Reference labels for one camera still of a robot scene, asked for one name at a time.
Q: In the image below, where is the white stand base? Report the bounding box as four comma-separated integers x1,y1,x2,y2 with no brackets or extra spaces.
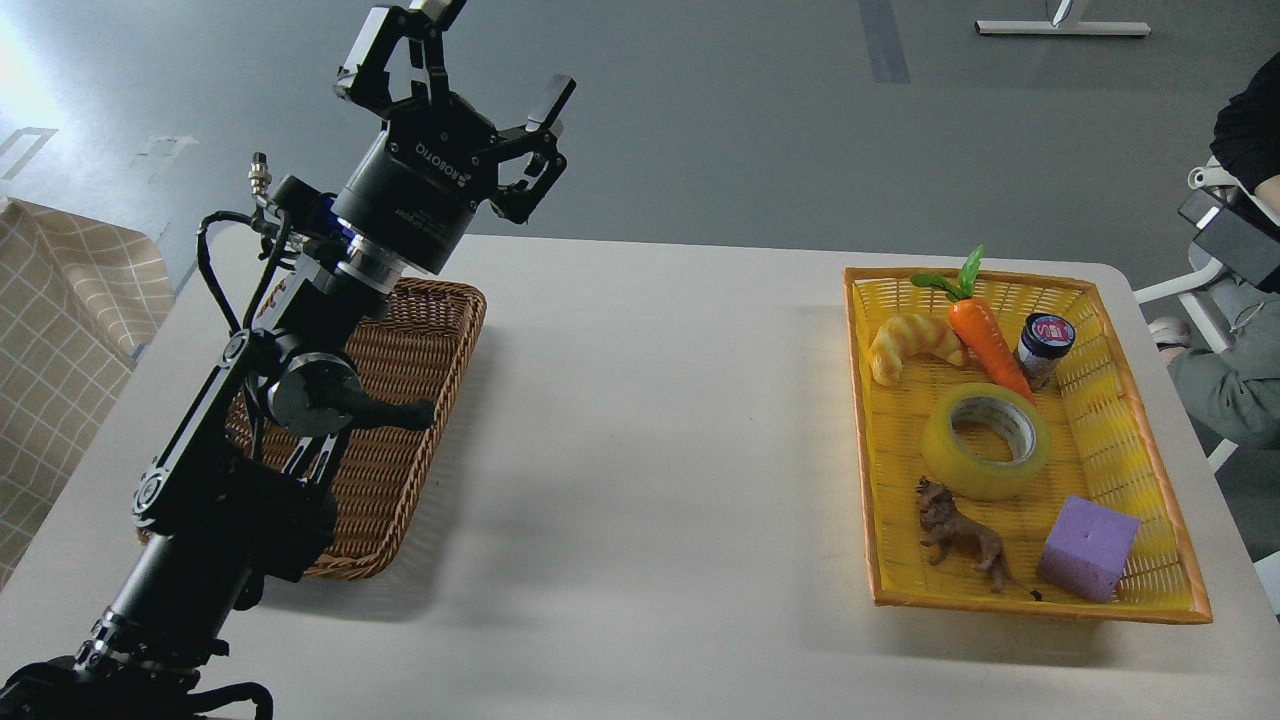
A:
974,1,1152,38

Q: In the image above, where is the toy croissant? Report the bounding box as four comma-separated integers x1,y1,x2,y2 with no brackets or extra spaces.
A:
869,314,970,387

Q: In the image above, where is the yellow tape roll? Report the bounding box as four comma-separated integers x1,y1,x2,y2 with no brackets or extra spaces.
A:
920,383,1053,501

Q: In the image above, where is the beige checkered cloth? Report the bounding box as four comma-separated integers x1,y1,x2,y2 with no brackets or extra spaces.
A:
1,197,174,582

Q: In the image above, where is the toy orange carrot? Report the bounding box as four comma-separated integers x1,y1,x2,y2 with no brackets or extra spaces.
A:
910,245,1034,404

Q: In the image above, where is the seated person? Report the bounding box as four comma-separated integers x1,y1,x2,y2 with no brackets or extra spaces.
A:
1148,55,1279,450

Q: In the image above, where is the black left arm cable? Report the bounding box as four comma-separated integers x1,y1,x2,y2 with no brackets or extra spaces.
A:
196,210,291,331

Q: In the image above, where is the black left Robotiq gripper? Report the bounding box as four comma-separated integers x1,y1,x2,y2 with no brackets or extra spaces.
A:
334,0,579,275

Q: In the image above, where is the brown toy lion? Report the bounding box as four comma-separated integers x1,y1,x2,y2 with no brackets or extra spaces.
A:
915,477,1043,602

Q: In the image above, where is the small dark jar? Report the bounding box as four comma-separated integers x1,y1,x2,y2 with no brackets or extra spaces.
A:
1014,313,1076,391

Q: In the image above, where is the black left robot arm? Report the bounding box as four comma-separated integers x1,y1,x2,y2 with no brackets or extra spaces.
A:
3,1,576,719

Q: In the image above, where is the brown wicker basket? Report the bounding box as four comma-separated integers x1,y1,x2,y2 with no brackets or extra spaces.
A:
225,278,488,582

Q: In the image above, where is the purple foam cube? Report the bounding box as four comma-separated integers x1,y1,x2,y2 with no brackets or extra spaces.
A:
1036,495,1140,603

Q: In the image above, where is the yellow plastic basket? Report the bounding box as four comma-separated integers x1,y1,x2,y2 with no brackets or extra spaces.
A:
844,266,1213,624

